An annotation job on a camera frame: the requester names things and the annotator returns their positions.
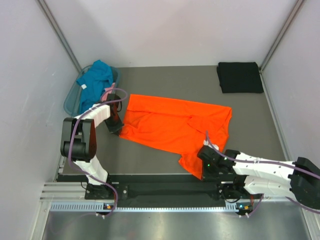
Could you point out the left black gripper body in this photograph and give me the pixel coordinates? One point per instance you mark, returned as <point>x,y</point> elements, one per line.
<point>113,122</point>

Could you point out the translucent blue plastic bin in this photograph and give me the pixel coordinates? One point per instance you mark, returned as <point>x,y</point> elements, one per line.
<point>72,102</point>

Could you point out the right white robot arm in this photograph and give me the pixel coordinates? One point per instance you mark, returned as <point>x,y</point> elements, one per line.
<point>239,176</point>

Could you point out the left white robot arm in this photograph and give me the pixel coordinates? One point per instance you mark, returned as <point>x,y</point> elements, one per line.
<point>79,139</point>

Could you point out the orange t shirt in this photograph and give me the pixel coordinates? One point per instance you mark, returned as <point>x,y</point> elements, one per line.
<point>176,126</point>

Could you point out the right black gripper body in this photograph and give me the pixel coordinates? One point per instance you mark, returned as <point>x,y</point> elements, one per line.
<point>208,169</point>

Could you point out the folded black t shirt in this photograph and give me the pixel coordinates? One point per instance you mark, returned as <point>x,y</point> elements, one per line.
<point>239,77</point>

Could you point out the grey slotted cable duct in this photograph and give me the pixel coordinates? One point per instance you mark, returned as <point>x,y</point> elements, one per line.
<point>102,207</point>

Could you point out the pink cloth in bin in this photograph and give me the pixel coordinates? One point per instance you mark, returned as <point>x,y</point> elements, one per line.
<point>107,91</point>

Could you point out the teal t shirt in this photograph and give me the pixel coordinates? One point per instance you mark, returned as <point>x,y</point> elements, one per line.
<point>93,83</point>

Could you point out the aluminium frame rail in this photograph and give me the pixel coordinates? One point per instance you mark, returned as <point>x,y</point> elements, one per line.
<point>62,192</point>

